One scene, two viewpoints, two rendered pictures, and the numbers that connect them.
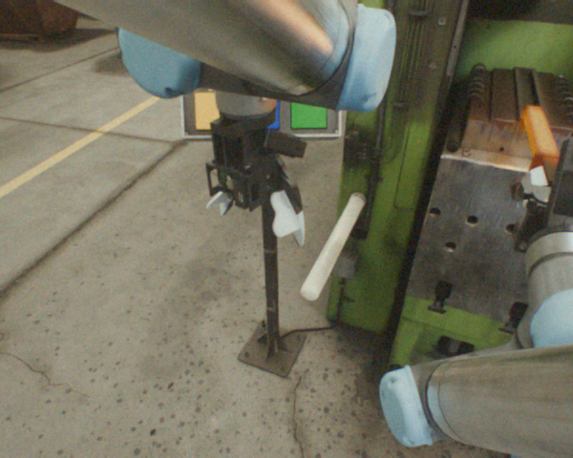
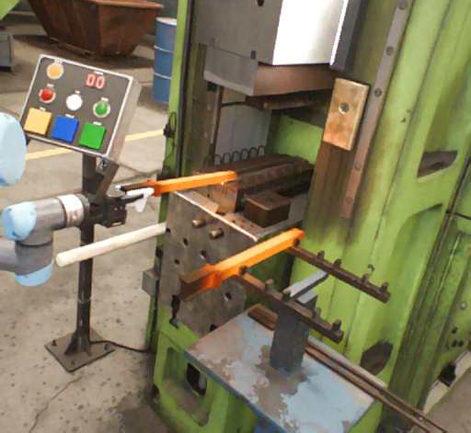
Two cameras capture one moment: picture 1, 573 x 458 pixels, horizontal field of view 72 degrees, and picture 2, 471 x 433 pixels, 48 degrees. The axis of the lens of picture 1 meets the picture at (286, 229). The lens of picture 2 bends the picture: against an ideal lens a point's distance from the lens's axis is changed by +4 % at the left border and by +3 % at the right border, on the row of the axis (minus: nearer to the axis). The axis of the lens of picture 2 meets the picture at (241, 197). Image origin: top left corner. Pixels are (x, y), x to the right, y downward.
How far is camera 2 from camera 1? 1.18 m
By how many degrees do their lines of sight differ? 20
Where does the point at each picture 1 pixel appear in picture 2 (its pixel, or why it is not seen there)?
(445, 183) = (171, 210)
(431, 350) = (182, 378)
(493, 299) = (201, 318)
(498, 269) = not seen: hidden behind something
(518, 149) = (215, 197)
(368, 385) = (131, 404)
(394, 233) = not seen: hidden behind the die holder
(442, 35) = (209, 116)
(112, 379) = not seen: outside the picture
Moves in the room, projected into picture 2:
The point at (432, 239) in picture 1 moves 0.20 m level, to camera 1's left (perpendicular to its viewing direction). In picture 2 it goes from (167, 254) to (115, 237)
